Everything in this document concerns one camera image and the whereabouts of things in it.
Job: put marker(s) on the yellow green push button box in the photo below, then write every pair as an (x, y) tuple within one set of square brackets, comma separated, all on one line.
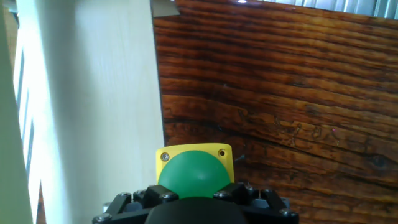
[(194, 171)]

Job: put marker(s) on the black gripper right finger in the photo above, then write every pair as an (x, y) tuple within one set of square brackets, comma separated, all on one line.
[(264, 202)]

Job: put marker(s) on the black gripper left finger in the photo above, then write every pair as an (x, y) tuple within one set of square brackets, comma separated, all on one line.
[(133, 202)]

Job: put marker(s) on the wood grain table mat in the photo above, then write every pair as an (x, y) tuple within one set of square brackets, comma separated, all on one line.
[(280, 102)]

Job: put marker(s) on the white shelf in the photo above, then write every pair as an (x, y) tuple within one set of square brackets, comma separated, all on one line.
[(93, 109)]

